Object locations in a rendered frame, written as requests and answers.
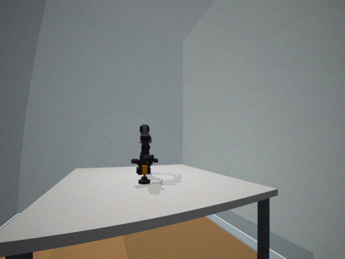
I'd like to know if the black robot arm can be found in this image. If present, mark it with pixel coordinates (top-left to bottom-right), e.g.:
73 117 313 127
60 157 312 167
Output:
140 125 154 165

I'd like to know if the dark grey round pedestal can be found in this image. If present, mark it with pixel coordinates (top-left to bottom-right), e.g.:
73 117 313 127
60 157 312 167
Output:
139 175 150 185

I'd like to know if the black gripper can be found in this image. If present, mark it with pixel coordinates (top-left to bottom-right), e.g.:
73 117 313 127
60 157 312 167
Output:
132 151 158 173

